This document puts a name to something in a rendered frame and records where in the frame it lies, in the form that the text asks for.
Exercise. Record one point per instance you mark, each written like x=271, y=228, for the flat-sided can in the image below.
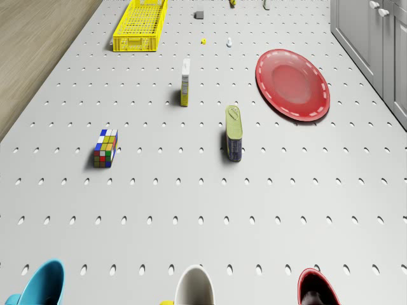
x=233, y=139

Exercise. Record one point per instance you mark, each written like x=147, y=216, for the yellow and white box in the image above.
x=185, y=85

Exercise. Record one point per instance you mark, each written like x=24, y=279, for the yellow mug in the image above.
x=194, y=289

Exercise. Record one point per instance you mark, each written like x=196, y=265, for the white cabinet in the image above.
x=356, y=38

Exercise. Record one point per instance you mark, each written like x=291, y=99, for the yellow basket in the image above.
x=133, y=44

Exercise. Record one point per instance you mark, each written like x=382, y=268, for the puzzle cube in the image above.
x=105, y=149

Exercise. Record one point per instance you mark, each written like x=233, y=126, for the red plate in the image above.
x=292, y=85

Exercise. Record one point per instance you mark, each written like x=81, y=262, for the grey cube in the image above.
x=199, y=15

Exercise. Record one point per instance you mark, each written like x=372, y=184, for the blue mug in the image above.
x=47, y=282

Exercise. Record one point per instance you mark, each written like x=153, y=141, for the banana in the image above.
x=232, y=3

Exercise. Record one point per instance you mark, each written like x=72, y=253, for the small white bottle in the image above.
x=229, y=43

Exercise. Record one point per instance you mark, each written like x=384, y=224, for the red mug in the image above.
x=313, y=289

